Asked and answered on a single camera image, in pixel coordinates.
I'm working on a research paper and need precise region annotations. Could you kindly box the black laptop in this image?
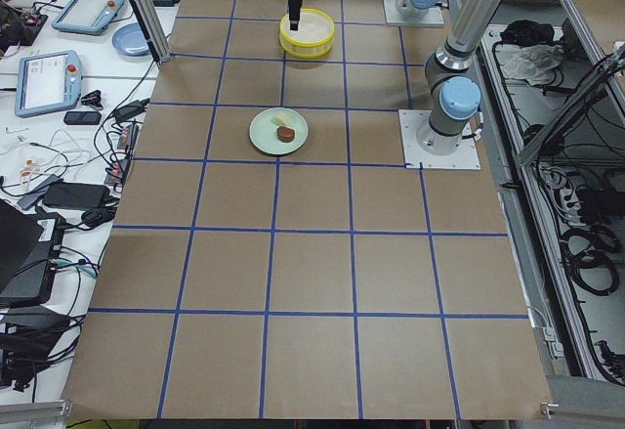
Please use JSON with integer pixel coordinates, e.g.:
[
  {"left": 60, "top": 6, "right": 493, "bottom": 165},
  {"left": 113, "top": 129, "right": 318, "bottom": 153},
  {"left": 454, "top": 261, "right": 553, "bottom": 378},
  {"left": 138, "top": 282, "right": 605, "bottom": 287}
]
[{"left": 1, "top": 201, "right": 64, "bottom": 308}]

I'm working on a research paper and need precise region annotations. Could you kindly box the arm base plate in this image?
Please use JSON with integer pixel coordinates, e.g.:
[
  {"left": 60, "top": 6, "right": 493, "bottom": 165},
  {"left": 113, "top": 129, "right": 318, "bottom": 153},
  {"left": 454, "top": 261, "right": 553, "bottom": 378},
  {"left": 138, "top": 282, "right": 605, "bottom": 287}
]
[
  {"left": 383, "top": 0, "right": 444, "bottom": 28},
  {"left": 398, "top": 109, "right": 480, "bottom": 171}
]

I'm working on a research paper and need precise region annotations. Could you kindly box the white crumpled cloth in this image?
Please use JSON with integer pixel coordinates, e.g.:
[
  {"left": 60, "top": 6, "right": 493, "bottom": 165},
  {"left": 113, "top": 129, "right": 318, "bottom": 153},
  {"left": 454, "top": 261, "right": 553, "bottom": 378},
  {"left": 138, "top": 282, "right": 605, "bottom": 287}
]
[{"left": 502, "top": 44, "right": 564, "bottom": 86}]

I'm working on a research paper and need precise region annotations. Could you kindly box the light green plate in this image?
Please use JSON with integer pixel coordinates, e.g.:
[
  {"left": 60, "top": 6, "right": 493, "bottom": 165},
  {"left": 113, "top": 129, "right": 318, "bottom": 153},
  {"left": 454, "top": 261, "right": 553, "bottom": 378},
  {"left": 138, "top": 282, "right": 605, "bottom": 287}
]
[{"left": 249, "top": 107, "right": 309, "bottom": 156}]

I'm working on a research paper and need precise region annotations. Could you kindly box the yellow steamer basket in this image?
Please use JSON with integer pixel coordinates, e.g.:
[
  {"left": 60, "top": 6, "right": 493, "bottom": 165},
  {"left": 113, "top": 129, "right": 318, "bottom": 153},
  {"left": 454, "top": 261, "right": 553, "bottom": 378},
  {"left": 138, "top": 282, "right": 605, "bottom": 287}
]
[{"left": 278, "top": 8, "right": 335, "bottom": 60}]

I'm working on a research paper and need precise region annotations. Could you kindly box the black phone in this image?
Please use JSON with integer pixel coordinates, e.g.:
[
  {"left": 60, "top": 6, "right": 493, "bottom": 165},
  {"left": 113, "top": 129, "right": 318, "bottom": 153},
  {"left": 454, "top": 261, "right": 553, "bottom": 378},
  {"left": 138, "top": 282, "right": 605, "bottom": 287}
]
[{"left": 63, "top": 110, "right": 102, "bottom": 126}]

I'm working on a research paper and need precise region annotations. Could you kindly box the white steamed bun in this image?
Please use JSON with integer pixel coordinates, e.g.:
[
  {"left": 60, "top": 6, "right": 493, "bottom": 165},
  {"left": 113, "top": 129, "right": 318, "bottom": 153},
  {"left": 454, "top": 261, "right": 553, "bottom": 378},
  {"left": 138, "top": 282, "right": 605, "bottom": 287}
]
[{"left": 271, "top": 111, "right": 292, "bottom": 127}]

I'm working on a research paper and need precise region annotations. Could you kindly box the upper teach pendant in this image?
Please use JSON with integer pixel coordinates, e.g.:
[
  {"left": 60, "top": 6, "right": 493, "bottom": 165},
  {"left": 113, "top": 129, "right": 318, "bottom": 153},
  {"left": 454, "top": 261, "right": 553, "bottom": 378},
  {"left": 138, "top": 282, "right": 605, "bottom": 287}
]
[{"left": 52, "top": 0, "right": 126, "bottom": 35}]

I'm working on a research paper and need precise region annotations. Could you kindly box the lower teach pendant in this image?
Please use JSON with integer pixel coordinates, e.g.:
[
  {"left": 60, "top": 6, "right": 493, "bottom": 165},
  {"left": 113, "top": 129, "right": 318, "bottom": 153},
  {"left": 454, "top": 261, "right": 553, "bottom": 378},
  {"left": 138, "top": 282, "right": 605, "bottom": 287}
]
[{"left": 15, "top": 50, "right": 82, "bottom": 118}]

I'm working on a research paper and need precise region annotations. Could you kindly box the brown steamed bun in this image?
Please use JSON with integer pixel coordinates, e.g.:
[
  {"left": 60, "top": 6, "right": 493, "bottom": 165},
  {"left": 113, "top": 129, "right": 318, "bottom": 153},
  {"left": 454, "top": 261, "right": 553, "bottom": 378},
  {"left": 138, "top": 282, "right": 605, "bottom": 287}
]
[{"left": 276, "top": 126, "right": 296, "bottom": 143}]

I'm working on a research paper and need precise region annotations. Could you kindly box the teach pendant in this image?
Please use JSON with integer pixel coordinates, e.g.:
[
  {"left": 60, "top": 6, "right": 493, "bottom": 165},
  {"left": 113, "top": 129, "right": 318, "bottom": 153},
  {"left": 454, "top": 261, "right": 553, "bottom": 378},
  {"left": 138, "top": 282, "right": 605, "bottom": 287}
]
[
  {"left": 52, "top": 0, "right": 126, "bottom": 35},
  {"left": 15, "top": 50, "right": 82, "bottom": 118}
]

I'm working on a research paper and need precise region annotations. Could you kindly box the blue plate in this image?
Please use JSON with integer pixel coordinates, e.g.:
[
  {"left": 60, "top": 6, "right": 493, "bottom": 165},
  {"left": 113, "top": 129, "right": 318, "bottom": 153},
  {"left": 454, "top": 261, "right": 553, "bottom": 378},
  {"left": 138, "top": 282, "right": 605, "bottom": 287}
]
[{"left": 111, "top": 22, "right": 150, "bottom": 57}]

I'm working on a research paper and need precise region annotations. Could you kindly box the aluminium frame post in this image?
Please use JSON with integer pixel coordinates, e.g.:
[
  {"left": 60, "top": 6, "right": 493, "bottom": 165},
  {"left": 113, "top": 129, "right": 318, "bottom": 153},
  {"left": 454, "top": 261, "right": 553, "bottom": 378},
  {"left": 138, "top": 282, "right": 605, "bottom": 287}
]
[{"left": 129, "top": 0, "right": 171, "bottom": 64}]

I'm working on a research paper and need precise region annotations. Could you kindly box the black power adapter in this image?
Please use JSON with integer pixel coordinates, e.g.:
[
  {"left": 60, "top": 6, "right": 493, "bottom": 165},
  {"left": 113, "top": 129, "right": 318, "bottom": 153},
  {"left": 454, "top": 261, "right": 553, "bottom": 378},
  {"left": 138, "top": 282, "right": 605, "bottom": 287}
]
[{"left": 42, "top": 182, "right": 110, "bottom": 210}]

